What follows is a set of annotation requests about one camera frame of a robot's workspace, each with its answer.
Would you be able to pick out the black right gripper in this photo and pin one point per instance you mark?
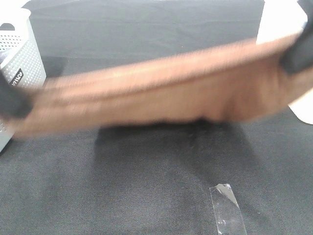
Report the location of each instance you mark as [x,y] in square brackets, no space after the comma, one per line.
[299,56]

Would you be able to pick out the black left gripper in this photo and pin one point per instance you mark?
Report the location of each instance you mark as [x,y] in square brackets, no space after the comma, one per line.
[15,103]

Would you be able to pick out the brown towel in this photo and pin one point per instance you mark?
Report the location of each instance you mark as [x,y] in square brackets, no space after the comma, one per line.
[237,82]

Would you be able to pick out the grey perforated laundry basket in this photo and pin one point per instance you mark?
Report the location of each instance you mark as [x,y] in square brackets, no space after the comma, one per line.
[20,59]

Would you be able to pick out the white plastic storage bin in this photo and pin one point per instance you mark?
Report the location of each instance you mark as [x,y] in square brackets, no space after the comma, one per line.
[281,18]

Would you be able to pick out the black table cloth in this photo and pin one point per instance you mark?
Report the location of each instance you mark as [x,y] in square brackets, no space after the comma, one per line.
[152,180]

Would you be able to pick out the clear tape strip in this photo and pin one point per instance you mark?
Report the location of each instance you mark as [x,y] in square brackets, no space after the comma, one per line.
[228,217]

